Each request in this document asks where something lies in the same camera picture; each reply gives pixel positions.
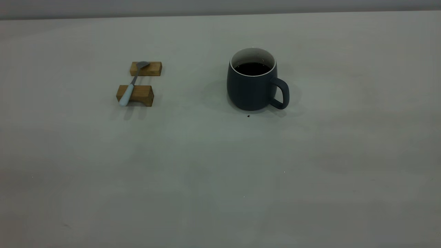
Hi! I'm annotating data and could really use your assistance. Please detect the dark grey ceramic mug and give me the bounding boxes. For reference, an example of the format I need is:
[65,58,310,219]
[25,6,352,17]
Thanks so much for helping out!
[226,47,290,111]

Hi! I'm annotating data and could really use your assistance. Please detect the metal spoon with white handle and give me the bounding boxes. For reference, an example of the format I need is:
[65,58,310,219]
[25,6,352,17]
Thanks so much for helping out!
[119,61,151,106]

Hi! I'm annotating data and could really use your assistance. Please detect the black coffee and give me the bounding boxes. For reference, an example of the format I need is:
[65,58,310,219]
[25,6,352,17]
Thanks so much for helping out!
[234,62,272,76]

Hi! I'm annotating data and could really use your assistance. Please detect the arched wooden block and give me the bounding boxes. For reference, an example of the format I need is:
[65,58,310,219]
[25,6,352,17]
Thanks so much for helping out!
[116,84,154,107]

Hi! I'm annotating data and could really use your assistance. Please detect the flat wooden block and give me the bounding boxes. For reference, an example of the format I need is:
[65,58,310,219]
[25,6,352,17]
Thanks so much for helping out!
[130,61,162,76]

